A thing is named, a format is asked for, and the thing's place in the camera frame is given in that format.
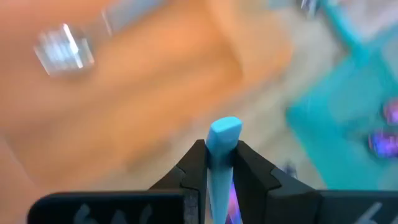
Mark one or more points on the orange plastic tray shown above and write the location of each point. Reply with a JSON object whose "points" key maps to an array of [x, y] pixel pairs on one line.
{"points": [[155, 77]]}

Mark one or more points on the translucent green plastic tray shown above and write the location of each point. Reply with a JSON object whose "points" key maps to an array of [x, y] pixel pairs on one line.
{"points": [[335, 124]]}

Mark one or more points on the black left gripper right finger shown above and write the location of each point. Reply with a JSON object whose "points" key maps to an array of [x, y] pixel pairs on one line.
{"points": [[273, 202]]}

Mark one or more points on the iridescent rainbow metal spoon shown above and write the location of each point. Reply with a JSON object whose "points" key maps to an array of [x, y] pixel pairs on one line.
{"points": [[391, 112], [384, 143]]}

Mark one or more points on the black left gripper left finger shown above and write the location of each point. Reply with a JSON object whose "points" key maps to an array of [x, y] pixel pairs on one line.
{"points": [[186, 199]]}

